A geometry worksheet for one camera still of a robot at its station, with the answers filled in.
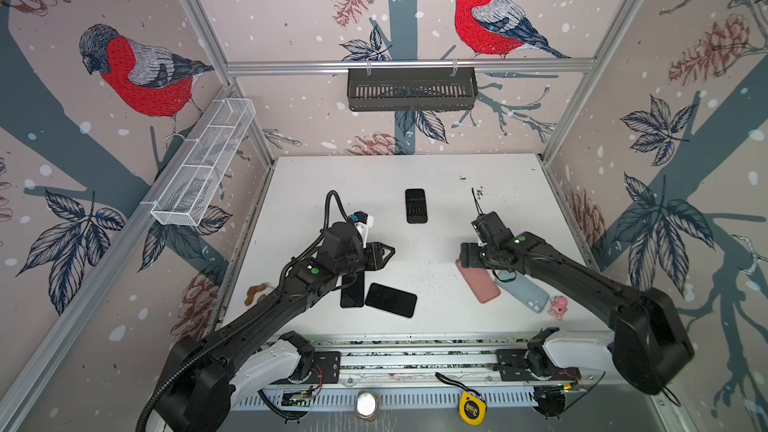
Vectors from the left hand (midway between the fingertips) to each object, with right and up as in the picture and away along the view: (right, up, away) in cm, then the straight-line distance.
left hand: (391, 248), depth 76 cm
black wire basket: (+7, +51, +29) cm, 59 cm away
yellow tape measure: (+19, -34, -9) cm, 40 cm away
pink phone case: (+26, -13, +11) cm, 31 cm away
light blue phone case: (+39, -14, +9) cm, 43 cm away
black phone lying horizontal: (0, -17, +10) cm, 20 cm away
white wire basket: (-51, +32, +12) cm, 62 cm away
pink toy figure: (+46, -17, +5) cm, 49 cm away
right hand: (+24, -6, +10) cm, 26 cm away
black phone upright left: (-11, -14, +9) cm, 20 cm away
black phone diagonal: (+9, +9, +31) cm, 34 cm away
